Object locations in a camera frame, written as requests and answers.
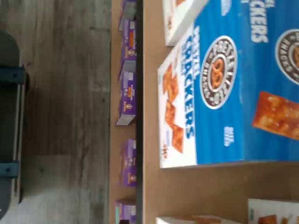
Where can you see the black shelf edge strip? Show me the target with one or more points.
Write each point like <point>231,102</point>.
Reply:
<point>139,116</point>

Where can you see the purple Annie's box orange label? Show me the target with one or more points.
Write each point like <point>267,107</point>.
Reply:
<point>129,44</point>
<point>128,98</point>

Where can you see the purple Annie's box brown bunnies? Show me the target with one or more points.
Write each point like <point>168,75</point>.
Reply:
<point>128,163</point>

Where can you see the blue pretzel crackers box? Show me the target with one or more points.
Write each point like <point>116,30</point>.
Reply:
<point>233,93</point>

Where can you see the white cracker box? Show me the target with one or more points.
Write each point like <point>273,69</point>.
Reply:
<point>194,220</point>
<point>177,21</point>
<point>273,212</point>

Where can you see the purple Annie's box teal label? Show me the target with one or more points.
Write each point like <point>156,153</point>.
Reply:
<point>126,210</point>

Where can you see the thin metal rail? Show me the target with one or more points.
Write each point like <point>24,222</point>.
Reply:
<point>18,130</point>

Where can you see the teal metal bracket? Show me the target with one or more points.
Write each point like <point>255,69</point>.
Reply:
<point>9,170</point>
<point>12,75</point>

